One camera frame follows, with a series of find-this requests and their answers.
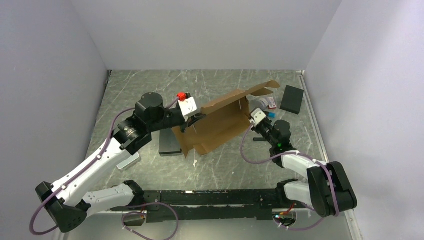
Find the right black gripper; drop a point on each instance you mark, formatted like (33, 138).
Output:
(258, 126)

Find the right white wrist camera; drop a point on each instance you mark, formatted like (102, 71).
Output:
(257, 116)

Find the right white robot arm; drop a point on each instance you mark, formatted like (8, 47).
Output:
(327, 188)

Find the brown cardboard box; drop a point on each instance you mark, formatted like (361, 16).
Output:
(226, 118)

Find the small red white card box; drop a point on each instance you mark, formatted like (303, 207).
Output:
(271, 103)

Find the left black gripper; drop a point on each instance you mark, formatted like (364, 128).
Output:
(191, 120)

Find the black rectangular block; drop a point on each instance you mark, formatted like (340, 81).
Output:
(168, 144)

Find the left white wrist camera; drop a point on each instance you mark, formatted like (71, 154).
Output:
(187, 105)

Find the silver metal tin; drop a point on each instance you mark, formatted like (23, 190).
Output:
(126, 163)

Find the black square box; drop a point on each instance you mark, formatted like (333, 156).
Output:
(292, 100)

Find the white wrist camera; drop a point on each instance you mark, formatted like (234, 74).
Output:
(257, 116)
(187, 105)

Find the black handled claw hammer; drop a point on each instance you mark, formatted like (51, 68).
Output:
(259, 139)

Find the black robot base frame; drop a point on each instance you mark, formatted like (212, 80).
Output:
(168, 205)

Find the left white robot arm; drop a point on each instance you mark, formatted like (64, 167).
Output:
(70, 199)

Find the black blue marker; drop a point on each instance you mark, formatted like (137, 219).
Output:
(270, 114)

